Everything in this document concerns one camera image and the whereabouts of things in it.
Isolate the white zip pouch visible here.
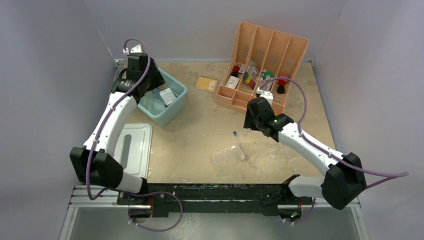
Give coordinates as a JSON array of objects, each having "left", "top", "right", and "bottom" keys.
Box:
[{"left": 159, "top": 87, "right": 177, "bottom": 106}]

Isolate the clear plastic well plate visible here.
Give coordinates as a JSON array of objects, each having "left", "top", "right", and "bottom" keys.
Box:
[{"left": 212, "top": 143, "right": 246, "bottom": 172}]

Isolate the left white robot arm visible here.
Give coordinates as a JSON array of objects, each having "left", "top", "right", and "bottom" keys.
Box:
[{"left": 69, "top": 52, "right": 165, "bottom": 205}]

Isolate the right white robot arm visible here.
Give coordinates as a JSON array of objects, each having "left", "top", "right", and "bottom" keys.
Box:
[{"left": 243, "top": 97, "right": 367, "bottom": 210}]

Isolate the teal plastic bin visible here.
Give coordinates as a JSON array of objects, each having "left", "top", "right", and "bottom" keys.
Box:
[{"left": 137, "top": 69, "right": 188, "bottom": 127}]

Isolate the protractor ruler set pack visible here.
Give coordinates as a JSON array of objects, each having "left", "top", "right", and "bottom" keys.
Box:
[{"left": 258, "top": 78, "right": 275, "bottom": 91}]

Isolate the yellow spiral notepad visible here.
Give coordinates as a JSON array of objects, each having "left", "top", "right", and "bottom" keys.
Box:
[{"left": 195, "top": 75, "right": 218, "bottom": 92}]

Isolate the peach plastic desk organizer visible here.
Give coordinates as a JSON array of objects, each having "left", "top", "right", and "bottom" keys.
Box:
[{"left": 216, "top": 22, "right": 309, "bottom": 114}]

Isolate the white bin lid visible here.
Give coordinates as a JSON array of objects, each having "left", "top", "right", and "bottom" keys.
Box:
[{"left": 114, "top": 123, "right": 153, "bottom": 178}]

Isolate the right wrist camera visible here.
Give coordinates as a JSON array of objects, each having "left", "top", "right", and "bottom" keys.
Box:
[{"left": 256, "top": 87, "right": 274, "bottom": 106}]

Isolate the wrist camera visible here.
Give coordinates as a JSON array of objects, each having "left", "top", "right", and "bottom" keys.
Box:
[
  {"left": 122, "top": 44, "right": 145, "bottom": 56},
  {"left": 256, "top": 87, "right": 274, "bottom": 106}
]

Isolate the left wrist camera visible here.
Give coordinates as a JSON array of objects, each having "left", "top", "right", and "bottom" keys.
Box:
[{"left": 122, "top": 44, "right": 145, "bottom": 56}]

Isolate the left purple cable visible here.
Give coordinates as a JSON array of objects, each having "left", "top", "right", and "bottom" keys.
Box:
[{"left": 85, "top": 38, "right": 184, "bottom": 233}]

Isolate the purple cable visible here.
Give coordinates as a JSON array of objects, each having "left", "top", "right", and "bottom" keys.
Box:
[
  {"left": 258, "top": 76, "right": 410, "bottom": 227},
  {"left": 85, "top": 38, "right": 184, "bottom": 233}
]

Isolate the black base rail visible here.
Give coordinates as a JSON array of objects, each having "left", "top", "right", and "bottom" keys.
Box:
[{"left": 67, "top": 181, "right": 361, "bottom": 219}]

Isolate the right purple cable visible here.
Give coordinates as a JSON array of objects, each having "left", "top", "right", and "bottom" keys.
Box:
[{"left": 258, "top": 76, "right": 410, "bottom": 227}]

